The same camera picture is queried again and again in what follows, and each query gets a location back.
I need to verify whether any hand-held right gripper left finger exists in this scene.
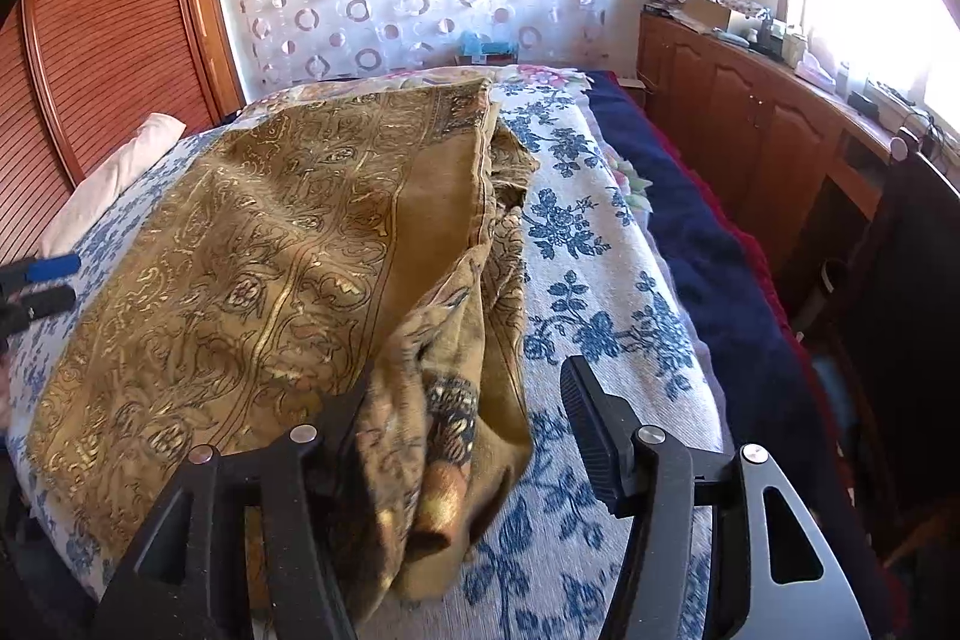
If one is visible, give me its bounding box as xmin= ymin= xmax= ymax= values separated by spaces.
xmin=94 ymin=366 xmax=376 ymax=640

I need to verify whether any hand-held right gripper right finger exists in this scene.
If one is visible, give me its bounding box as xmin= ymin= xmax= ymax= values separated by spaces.
xmin=559 ymin=355 xmax=875 ymax=640

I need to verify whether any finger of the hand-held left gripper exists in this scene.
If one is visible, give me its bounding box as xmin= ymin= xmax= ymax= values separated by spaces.
xmin=0 ymin=253 xmax=82 ymax=298
xmin=0 ymin=287 xmax=77 ymax=338

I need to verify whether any golden patterned garment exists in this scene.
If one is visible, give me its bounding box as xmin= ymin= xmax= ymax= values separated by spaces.
xmin=26 ymin=77 xmax=542 ymax=618

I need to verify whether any white blue-flowered bed sheet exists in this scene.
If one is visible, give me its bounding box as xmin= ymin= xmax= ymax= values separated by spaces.
xmin=0 ymin=77 xmax=725 ymax=640

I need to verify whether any white pillow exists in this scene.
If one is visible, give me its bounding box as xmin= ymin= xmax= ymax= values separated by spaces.
xmin=37 ymin=113 xmax=187 ymax=259

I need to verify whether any wooden slatted headboard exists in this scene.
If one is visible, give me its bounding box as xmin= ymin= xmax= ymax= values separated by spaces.
xmin=0 ymin=0 xmax=247 ymax=266

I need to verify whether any black chair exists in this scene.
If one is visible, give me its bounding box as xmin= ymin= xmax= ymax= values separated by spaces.
xmin=795 ymin=130 xmax=960 ymax=551

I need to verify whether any wooden cabinet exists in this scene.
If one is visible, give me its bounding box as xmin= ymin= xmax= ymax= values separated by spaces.
xmin=637 ymin=6 xmax=912 ymax=281

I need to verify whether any blue plastic item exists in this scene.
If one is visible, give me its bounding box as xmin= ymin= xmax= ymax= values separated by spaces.
xmin=459 ymin=31 xmax=515 ymax=65

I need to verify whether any clutter of small desktop things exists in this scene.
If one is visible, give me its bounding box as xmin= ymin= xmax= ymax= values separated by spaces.
xmin=645 ymin=0 xmax=947 ymax=155

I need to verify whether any cardboard box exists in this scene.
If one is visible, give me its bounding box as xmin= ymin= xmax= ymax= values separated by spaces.
xmin=682 ymin=0 xmax=733 ymax=31

